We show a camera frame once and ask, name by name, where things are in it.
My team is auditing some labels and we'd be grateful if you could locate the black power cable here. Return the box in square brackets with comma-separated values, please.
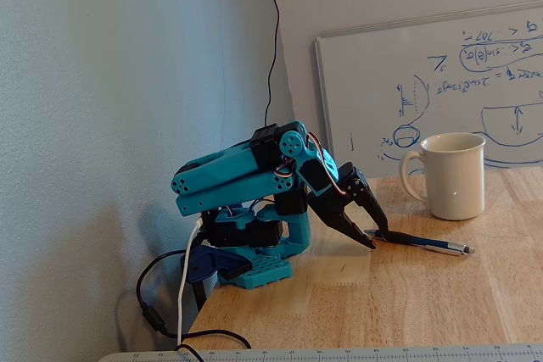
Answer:
[136, 248, 252, 351]

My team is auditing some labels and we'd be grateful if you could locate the cream ceramic mug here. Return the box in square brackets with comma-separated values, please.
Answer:
[398, 131, 488, 222]

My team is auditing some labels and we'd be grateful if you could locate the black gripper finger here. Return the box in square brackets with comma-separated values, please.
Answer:
[344, 168, 390, 242]
[316, 203, 378, 250]

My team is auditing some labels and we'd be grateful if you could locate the thin black cable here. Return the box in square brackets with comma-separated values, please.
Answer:
[264, 0, 282, 126]

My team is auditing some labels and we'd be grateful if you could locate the blue pen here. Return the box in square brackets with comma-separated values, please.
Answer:
[363, 228, 476, 257]

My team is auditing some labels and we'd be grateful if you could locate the blue and black clamp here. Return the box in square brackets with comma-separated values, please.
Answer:
[179, 244, 255, 313]

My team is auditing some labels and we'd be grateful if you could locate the whiteboard with blue writing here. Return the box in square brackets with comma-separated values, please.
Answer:
[314, 1, 543, 170]

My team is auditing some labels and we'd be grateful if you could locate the grey cutting mat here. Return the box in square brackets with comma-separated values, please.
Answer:
[97, 342, 543, 362]

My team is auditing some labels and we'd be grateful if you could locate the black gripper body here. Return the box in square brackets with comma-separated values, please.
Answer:
[308, 161, 367, 227]

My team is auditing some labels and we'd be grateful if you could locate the white cable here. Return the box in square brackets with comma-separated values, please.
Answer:
[175, 216, 205, 348]

